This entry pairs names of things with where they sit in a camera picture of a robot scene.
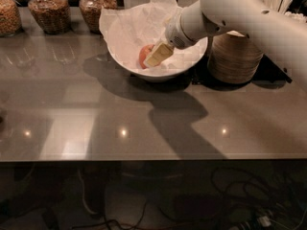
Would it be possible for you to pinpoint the large white bowl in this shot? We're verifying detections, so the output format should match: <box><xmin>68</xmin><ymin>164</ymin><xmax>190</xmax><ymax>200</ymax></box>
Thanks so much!
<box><xmin>106</xmin><ymin>6</ymin><xmax>207</xmax><ymax>82</ymax></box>

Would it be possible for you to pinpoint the white crumpled paper liner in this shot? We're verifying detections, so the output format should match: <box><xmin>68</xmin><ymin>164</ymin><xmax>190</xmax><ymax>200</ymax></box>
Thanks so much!
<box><xmin>100</xmin><ymin>0</ymin><xmax>207</xmax><ymax>76</ymax></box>

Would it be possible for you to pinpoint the middle glass jar of grains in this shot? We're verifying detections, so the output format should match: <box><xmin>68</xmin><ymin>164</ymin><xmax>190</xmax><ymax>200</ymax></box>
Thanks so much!
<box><xmin>28</xmin><ymin>0</ymin><xmax>71</xmax><ymax>35</ymax></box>

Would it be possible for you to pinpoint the right glass jar of grains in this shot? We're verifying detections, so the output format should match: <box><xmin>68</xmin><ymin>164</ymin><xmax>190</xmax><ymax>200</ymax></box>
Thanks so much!
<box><xmin>79</xmin><ymin>0</ymin><xmax>117</xmax><ymax>34</ymax></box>

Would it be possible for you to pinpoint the front stack of paper bowls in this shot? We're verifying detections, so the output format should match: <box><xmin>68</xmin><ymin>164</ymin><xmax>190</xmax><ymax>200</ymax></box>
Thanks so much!
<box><xmin>207</xmin><ymin>31</ymin><xmax>263</xmax><ymax>84</ymax></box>

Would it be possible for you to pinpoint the red apple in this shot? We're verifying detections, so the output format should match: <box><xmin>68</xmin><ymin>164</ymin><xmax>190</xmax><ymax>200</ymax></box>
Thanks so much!
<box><xmin>138</xmin><ymin>44</ymin><xmax>154</xmax><ymax>69</ymax></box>

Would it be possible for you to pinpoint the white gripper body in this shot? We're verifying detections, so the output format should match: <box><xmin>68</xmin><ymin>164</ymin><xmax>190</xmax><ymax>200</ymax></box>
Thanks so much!
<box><xmin>165</xmin><ymin>13</ymin><xmax>196</xmax><ymax>50</ymax></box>

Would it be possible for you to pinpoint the left glass jar of grains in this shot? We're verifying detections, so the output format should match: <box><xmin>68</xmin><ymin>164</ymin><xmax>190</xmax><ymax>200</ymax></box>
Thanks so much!
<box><xmin>0</xmin><ymin>0</ymin><xmax>22</xmax><ymax>37</ymax></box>

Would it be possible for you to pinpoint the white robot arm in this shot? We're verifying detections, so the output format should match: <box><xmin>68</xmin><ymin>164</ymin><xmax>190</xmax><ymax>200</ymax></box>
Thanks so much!
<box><xmin>143</xmin><ymin>0</ymin><xmax>307</xmax><ymax>90</ymax></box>

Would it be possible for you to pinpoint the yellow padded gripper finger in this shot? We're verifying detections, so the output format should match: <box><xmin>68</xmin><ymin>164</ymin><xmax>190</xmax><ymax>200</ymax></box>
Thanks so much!
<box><xmin>145</xmin><ymin>41</ymin><xmax>174</xmax><ymax>67</ymax></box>

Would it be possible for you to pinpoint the glass jar of grains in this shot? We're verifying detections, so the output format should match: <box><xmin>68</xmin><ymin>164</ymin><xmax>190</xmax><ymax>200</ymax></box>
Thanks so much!
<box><xmin>28</xmin><ymin>0</ymin><xmax>71</xmax><ymax>35</ymax></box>
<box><xmin>79</xmin><ymin>0</ymin><xmax>117</xmax><ymax>34</ymax></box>
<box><xmin>0</xmin><ymin>0</ymin><xmax>22</xmax><ymax>37</ymax></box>

